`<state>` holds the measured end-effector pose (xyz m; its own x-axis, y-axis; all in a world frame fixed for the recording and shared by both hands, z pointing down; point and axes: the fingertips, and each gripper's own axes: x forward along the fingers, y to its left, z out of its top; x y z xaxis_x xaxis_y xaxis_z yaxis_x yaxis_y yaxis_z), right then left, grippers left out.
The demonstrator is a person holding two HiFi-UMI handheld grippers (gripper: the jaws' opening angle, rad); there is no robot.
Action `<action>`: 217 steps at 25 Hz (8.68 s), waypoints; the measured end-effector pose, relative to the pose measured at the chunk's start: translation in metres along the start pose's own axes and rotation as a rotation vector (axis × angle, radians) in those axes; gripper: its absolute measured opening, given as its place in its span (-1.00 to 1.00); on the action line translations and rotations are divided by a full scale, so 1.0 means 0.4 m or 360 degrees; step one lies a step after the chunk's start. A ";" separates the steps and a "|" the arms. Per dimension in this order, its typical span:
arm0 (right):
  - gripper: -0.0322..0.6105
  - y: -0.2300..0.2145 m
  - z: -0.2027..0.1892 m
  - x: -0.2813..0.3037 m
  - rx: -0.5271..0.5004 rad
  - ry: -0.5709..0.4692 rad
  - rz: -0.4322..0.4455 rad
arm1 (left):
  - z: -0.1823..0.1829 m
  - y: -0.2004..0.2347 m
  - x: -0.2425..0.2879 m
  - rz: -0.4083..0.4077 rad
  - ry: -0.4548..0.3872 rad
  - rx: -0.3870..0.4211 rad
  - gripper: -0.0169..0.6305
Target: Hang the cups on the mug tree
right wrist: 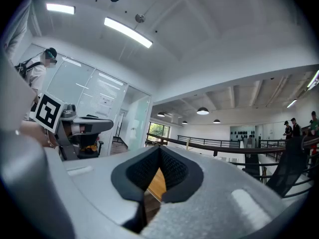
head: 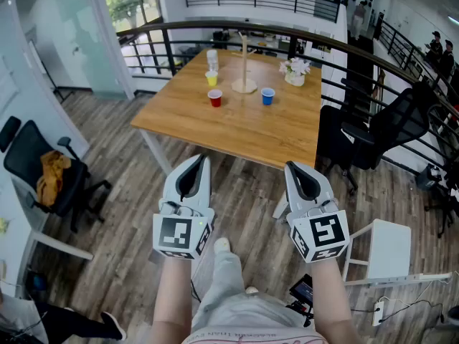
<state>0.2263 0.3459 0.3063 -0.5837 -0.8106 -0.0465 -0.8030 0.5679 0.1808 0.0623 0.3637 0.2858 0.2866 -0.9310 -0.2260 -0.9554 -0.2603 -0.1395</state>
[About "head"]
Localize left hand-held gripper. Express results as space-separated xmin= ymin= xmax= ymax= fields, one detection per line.
xmin=152 ymin=153 xmax=217 ymax=261

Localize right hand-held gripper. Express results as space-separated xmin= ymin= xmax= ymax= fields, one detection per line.
xmin=283 ymin=161 xmax=351 ymax=264

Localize red plastic cup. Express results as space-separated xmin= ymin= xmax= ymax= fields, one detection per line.
xmin=207 ymin=88 xmax=224 ymax=108

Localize blue plastic cup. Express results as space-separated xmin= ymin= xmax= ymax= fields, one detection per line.
xmin=260 ymin=87 xmax=277 ymax=106

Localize wooden cup tree stand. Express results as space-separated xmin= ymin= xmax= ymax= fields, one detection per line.
xmin=230 ymin=31 xmax=259 ymax=95

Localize person's right forearm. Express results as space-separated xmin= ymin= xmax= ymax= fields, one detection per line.
xmin=308 ymin=254 xmax=367 ymax=344

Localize person's left forearm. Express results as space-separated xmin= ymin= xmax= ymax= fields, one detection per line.
xmin=147 ymin=254 xmax=197 ymax=344

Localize clear plastic cup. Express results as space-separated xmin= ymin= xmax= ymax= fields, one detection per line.
xmin=205 ymin=49 xmax=220 ymax=73

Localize small black monitor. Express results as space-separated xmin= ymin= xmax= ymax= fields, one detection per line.
xmin=286 ymin=273 xmax=316 ymax=328

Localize white stool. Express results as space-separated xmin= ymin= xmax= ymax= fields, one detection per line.
xmin=341 ymin=217 xmax=412 ymax=287

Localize black mesh office chair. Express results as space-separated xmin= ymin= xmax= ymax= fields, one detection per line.
xmin=316 ymin=80 xmax=441 ymax=195

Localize person's grey trousers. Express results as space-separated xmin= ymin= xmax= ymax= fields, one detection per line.
xmin=191 ymin=249 xmax=313 ymax=333

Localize pink flowers in white pot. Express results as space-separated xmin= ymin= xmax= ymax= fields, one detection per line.
xmin=278 ymin=57 xmax=312 ymax=87

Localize white metal rack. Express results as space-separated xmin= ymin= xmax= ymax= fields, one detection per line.
xmin=343 ymin=272 xmax=453 ymax=288

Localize yellow cloth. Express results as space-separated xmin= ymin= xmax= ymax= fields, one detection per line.
xmin=36 ymin=150 xmax=72 ymax=208

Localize wood-topped black railing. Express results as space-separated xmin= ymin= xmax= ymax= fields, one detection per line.
xmin=116 ymin=20 xmax=459 ymax=178

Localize person's white printed shirt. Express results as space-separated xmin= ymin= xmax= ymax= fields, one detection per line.
xmin=180 ymin=326 xmax=330 ymax=344

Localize white desk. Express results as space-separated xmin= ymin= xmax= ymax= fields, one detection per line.
xmin=0 ymin=173 xmax=95 ymax=300

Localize glass partition door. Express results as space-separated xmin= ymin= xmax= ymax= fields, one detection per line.
xmin=49 ymin=0 xmax=127 ymax=102

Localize window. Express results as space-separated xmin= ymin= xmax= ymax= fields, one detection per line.
xmin=105 ymin=0 xmax=162 ymax=34

